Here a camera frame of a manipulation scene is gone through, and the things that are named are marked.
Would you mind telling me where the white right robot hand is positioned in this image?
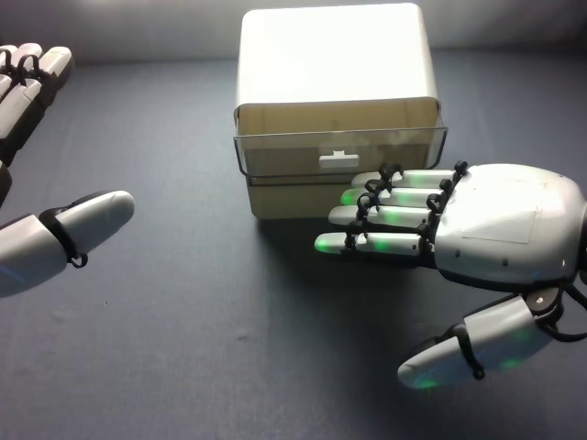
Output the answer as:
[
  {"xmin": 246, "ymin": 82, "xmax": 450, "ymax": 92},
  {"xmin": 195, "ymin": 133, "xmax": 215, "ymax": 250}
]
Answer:
[{"xmin": 314, "ymin": 159, "xmax": 587, "ymax": 392}]

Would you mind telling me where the clear plastic drawer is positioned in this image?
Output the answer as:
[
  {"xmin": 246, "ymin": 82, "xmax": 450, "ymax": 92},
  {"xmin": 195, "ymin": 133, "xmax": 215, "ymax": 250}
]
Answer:
[{"xmin": 232, "ymin": 125, "xmax": 449, "ymax": 187}]

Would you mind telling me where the grey table cloth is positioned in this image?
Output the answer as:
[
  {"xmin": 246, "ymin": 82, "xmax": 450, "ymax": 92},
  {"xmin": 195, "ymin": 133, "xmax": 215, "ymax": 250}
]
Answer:
[{"xmin": 0, "ymin": 45, "xmax": 587, "ymax": 440}]

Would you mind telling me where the white drawer cabinet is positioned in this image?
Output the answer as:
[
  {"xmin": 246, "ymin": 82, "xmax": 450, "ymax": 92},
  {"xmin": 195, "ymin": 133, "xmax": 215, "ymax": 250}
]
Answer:
[{"xmin": 232, "ymin": 2, "xmax": 442, "ymax": 222}]

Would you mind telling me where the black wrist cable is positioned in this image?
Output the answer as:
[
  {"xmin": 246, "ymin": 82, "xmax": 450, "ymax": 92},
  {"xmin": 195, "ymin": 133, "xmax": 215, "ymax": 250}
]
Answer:
[{"xmin": 538, "ymin": 281, "xmax": 587, "ymax": 344}]

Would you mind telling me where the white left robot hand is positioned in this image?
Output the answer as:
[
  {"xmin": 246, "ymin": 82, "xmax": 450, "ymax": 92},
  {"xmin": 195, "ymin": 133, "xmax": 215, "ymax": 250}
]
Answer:
[{"xmin": 0, "ymin": 42, "xmax": 137, "ymax": 299}]

